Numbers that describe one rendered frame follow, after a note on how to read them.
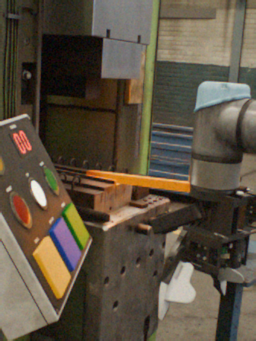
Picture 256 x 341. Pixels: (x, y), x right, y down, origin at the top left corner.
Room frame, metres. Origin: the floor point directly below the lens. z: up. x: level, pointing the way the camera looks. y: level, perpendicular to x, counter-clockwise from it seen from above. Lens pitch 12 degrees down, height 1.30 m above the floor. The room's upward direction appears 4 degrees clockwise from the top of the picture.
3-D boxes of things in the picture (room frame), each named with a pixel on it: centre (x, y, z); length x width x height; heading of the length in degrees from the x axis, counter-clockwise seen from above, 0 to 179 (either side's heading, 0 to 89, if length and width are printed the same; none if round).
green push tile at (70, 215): (0.90, 0.10, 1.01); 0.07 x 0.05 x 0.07; 177
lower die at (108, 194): (1.44, 0.23, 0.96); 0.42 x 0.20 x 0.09; 62
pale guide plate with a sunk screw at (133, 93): (1.68, 0.01, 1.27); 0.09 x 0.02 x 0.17; 152
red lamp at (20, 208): (0.70, 0.15, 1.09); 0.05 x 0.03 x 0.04; 152
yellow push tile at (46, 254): (0.70, 0.11, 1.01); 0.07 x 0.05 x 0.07; 177
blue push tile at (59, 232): (0.80, 0.10, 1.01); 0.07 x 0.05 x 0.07; 177
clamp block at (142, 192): (1.53, 0.01, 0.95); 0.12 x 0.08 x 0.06; 62
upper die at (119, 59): (1.44, 0.23, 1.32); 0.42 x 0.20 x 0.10; 62
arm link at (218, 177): (0.74, -0.13, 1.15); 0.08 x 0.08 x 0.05
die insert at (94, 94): (1.48, 0.25, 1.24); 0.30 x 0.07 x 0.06; 62
